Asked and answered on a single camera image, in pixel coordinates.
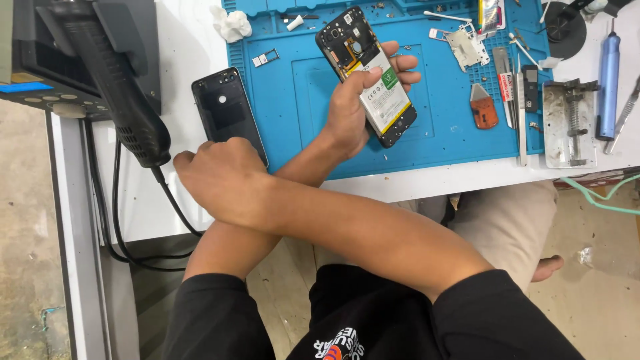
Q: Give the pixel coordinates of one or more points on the person's left hand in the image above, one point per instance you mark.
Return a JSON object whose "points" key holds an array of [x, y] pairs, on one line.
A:
{"points": [[345, 115]]}

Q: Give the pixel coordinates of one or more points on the person's right hand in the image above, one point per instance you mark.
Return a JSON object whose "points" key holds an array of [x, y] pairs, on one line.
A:
{"points": [[225, 182]]}

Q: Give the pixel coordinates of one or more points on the person's right fingers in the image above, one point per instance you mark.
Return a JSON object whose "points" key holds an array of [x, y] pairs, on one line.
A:
{"points": [[210, 150]]}

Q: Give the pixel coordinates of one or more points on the black smartphone with battery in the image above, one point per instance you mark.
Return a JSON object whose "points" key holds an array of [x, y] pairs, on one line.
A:
{"points": [[385, 100]]}

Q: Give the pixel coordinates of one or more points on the black phone back cover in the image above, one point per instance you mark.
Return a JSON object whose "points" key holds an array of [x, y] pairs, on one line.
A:
{"points": [[227, 107]]}

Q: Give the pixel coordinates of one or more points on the blue silicone repair mat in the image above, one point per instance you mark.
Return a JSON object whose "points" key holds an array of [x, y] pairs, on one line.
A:
{"points": [[300, 115]]}

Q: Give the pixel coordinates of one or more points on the silver SIM card tray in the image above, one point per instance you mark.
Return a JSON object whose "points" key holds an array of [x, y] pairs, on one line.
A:
{"points": [[265, 57]]}

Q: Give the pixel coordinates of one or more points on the black hot air gun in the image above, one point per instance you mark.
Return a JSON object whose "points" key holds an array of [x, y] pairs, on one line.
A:
{"points": [[120, 85]]}

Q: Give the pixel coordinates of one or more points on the crumpled white tissue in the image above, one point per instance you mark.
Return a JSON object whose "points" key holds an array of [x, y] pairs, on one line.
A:
{"points": [[232, 24]]}

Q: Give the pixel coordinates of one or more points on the small white plastic piece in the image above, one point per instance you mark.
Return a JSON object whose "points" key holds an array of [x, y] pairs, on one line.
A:
{"points": [[295, 23]]}

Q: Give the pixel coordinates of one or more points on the thin black stick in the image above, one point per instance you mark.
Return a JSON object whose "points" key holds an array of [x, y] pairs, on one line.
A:
{"points": [[300, 16]]}

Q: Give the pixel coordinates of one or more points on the black rework station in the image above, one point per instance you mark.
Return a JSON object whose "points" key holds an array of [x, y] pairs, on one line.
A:
{"points": [[30, 60]]}

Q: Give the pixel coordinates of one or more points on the person's black printed shirt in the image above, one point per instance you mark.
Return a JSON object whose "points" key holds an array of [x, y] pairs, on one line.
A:
{"points": [[370, 320]]}

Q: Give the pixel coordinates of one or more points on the white cotton swab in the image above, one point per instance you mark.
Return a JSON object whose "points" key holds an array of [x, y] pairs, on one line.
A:
{"points": [[522, 48], [447, 16]]}

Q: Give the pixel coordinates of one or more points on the orange and grey pry tool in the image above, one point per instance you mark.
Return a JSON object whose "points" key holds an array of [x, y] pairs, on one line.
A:
{"points": [[484, 110]]}

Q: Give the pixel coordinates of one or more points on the white metal shield plate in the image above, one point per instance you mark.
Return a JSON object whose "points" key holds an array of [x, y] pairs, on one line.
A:
{"points": [[467, 47]]}

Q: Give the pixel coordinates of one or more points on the metal opening tool red label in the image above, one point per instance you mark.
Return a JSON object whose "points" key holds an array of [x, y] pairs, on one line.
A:
{"points": [[505, 82]]}

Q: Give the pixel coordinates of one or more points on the person's beige trousers leg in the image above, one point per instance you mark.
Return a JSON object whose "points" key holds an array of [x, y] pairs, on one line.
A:
{"points": [[505, 225]]}

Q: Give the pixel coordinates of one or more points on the silver straight tweezers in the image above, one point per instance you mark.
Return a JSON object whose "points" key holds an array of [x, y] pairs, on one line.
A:
{"points": [[521, 120]]}

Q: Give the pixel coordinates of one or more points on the colourful printed packet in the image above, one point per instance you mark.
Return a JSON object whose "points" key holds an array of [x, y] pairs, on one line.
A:
{"points": [[492, 15]]}

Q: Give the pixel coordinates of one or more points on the black phone speaker module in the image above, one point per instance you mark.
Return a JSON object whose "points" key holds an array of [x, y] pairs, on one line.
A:
{"points": [[530, 87]]}

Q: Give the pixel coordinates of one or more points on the metal circuit board holder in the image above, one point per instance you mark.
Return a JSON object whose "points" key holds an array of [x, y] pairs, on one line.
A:
{"points": [[557, 125]]}

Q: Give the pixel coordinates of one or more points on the small white tissue scrap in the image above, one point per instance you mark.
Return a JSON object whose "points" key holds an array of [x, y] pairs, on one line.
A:
{"points": [[550, 62]]}

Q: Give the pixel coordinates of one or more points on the person's bare foot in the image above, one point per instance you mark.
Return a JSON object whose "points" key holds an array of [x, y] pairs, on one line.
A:
{"points": [[547, 267]]}

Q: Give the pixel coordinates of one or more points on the black round disc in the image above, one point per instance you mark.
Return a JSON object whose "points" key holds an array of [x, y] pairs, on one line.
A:
{"points": [[570, 37]]}

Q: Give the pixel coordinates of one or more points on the clear plastic wrapper scrap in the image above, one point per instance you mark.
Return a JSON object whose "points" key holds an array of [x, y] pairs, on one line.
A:
{"points": [[586, 256]]}

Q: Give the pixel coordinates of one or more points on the blue electric screwdriver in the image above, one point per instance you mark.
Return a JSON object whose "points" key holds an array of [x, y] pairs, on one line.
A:
{"points": [[608, 85]]}

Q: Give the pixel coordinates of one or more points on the silver tweezers with grey grip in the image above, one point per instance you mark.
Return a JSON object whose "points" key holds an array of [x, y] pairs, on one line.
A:
{"points": [[625, 117]]}

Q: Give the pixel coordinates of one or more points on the grey metal table frame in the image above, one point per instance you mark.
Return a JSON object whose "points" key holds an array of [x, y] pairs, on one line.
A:
{"points": [[80, 240]]}

